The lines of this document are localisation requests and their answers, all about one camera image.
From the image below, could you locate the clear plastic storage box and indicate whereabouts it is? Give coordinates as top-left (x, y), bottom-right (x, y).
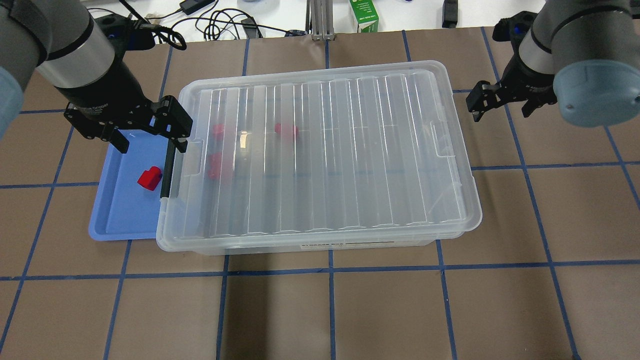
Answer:
top-left (190, 231), bottom-right (461, 257)

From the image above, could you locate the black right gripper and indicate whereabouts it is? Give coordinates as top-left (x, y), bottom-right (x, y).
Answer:
top-left (466, 55), bottom-right (558, 123)

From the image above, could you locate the clear plastic box lid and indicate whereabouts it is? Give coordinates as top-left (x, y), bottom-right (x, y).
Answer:
top-left (156, 60), bottom-right (483, 252)

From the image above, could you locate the blue plastic tray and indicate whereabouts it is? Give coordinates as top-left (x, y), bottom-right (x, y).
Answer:
top-left (88, 130), bottom-right (169, 242)

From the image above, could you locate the green white carton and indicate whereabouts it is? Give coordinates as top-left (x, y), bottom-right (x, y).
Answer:
top-left (348, 0), bottom-right (380, 34)

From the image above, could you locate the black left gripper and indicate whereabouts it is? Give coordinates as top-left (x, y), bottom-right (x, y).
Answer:
top-left (63, 95), bottom-right (194, 154)

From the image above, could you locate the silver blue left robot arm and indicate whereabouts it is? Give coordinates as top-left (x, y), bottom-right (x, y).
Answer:
top-left (0, 0), bottom-right (194, 154)

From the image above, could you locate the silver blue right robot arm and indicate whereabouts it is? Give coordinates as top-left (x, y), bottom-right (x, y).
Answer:
top-left (466, 0), bottom-right (640, 128)

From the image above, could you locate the black box latch handle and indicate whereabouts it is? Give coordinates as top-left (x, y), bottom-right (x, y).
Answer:
top-left (160, 141), bottom-right (177, 199)

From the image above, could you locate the red block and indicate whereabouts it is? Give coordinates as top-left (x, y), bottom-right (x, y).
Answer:
top-left (206, 152), bottom-right (224, 180)
top-left (211, 123), bottom-right (226, 141)
top-left (137, 166), bottom-right (163, 191)
top-left (274, 122), bottom-right (299, 141)

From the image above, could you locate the aluminium frame post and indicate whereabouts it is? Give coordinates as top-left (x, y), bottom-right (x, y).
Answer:
top-left (306, 0), bottom-right (335, 41)

